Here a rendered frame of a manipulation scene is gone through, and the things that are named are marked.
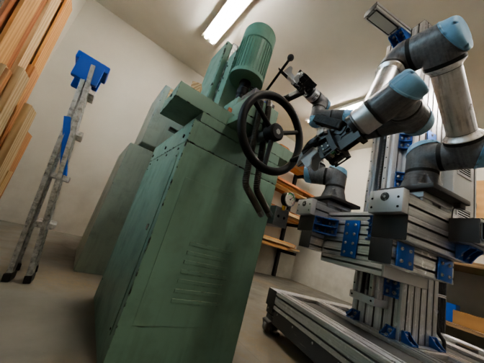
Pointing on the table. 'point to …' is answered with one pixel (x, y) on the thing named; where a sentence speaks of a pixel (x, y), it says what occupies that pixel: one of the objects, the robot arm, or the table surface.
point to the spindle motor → (253, 55)
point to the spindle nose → (243, 88)
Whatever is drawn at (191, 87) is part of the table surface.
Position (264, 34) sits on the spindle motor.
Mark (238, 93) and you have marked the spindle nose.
